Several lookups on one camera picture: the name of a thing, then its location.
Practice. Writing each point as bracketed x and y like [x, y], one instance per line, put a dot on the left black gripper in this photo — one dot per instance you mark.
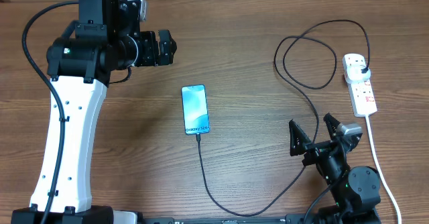
[151, 57]

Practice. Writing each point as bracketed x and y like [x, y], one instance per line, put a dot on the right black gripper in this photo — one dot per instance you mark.
[297, 148]

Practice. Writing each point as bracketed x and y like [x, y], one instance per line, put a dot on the blue Galaxy smartphone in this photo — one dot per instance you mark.
[195, 110]

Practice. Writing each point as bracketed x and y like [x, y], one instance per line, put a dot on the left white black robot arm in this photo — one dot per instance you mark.
[105, 37]

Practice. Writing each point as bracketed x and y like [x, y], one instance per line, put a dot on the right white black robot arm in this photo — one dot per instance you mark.
[352, 193]

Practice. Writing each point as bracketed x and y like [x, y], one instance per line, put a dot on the white charger plug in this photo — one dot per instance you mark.
[356, 74]

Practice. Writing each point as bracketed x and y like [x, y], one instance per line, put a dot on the white power strip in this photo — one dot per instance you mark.
[361, 94]

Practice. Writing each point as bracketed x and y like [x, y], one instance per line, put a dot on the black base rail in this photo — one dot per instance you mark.
[234, 220]

